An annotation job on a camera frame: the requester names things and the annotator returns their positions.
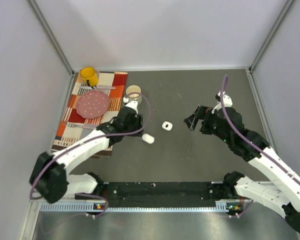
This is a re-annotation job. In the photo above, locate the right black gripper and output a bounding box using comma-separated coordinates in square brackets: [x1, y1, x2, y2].
[184, 104, 232, 144]

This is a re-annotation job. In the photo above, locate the white earbud charging case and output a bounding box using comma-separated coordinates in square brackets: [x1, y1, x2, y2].
[161, 121, 173, 131]

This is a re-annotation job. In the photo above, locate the white oval case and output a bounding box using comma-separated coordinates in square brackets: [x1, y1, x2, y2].
[141, 133, 155, 144]

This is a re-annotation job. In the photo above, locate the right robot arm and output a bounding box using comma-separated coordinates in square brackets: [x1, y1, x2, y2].
[184, 105, 300, 233]

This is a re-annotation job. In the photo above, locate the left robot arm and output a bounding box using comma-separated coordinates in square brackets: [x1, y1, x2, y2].
[29, 107, 143, 204]

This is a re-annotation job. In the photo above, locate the cream mug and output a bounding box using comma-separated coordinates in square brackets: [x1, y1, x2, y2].
[125, 85, 143, 104]

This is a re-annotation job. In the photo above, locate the pink dotted plate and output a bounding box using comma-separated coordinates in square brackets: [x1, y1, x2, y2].
[76, 90, 110, 119]

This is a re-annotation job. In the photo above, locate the patchwork placemat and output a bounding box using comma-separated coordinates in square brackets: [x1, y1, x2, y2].
[51, 70, 129, 157]

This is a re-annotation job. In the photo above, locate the yellow mug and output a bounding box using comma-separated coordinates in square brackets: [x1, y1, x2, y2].
[80, 66, 99, 87]

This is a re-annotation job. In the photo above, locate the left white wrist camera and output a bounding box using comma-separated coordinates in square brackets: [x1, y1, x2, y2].
[122, 97, 139, 114]

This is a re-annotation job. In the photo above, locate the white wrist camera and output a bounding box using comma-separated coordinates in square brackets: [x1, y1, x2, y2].
[122, 97, 139, 114]
[211, 91, 233, 114]

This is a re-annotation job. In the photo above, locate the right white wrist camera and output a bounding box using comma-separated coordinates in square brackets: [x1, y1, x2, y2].
[211, 91, 233, 114]

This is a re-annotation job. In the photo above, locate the pink handled fork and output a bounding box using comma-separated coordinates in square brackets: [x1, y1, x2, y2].
[62, 122, 97, 130]

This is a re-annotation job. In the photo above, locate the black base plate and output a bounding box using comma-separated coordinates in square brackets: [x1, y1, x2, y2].
[74, 181, 241, 208]

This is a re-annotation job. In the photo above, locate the grey cable duct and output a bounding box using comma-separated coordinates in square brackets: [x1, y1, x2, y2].
[39, 199, 243, 213]

